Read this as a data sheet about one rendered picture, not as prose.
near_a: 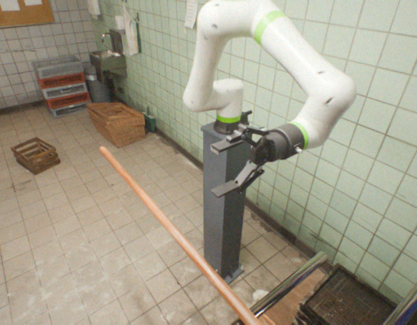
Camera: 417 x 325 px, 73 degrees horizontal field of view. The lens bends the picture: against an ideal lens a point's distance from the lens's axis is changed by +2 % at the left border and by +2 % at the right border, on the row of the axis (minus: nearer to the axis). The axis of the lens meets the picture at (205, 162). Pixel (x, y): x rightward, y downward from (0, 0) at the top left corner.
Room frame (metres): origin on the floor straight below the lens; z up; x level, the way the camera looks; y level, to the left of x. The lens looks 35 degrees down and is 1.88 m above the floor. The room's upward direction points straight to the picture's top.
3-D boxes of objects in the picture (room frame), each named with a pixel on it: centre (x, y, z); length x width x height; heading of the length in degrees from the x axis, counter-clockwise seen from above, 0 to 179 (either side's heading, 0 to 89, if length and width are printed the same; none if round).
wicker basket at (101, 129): (3.32, 1.16, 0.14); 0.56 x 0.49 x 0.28; 42
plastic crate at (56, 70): (4.18, 2.14, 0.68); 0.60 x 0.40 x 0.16; 126
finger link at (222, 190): (0.55, -0.05, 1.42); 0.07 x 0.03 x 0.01; 126
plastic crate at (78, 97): (4.19, 2.15, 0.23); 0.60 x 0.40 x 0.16; 126
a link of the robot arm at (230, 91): (1.29, -0.11, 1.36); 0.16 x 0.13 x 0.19; 110
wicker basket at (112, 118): (3.32, 1.14, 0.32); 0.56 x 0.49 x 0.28; 44
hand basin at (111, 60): (4.09, 1.38, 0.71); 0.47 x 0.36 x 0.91; 36
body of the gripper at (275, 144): (0.63, -0.16, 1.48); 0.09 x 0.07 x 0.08; 126
